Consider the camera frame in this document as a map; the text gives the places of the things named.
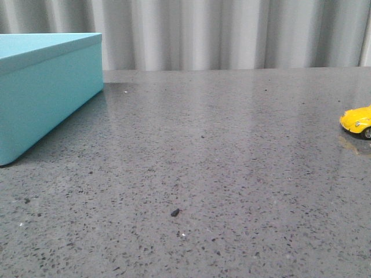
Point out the yellow toy beetle car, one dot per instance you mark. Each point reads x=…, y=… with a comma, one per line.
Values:
x=357, y=121

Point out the light blue storage box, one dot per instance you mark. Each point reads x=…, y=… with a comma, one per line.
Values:
x=44, y=79

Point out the small black debris piece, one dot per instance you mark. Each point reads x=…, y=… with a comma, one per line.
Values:
x=175, y=212

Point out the grey pleated curtain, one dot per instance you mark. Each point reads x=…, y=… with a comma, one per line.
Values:
x=200, y=35

